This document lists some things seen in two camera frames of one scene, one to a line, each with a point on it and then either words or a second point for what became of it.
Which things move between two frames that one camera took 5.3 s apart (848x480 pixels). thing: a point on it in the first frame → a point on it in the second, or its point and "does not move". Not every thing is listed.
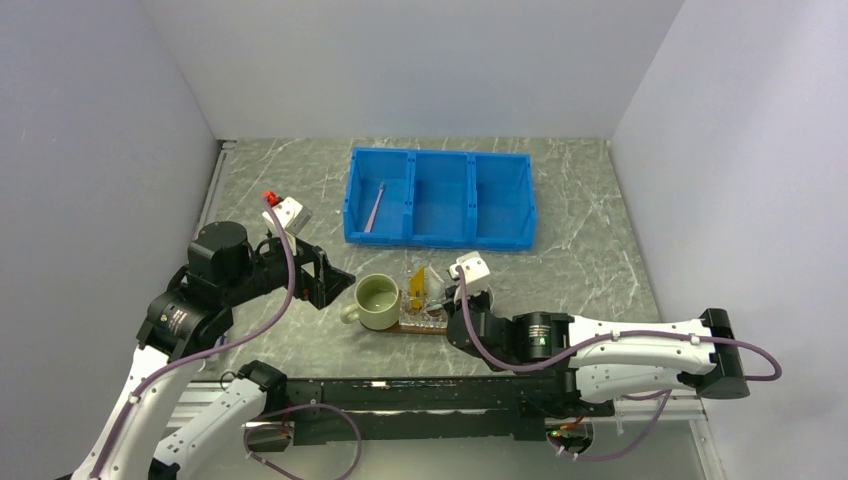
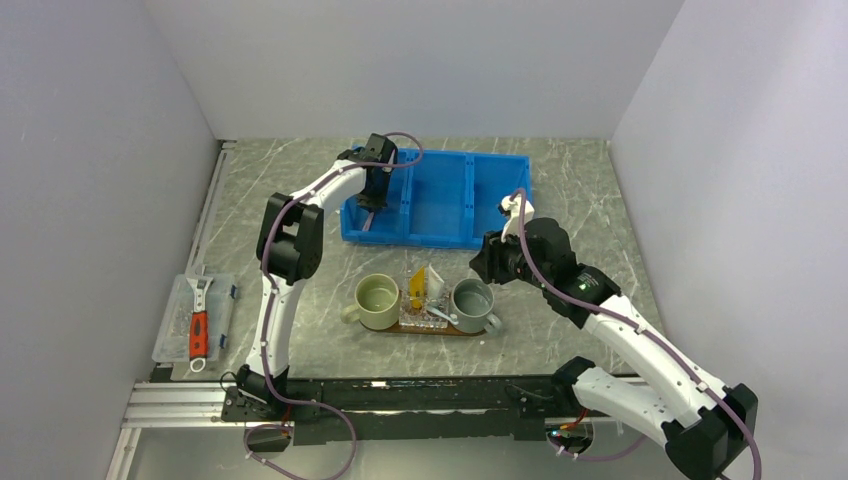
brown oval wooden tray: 416,330 does not move
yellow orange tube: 417,288 does not move
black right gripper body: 454,299 → 506,261
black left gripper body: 267,271 → 375,197
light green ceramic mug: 378,303 does not move
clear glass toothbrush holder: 422,312 does not move
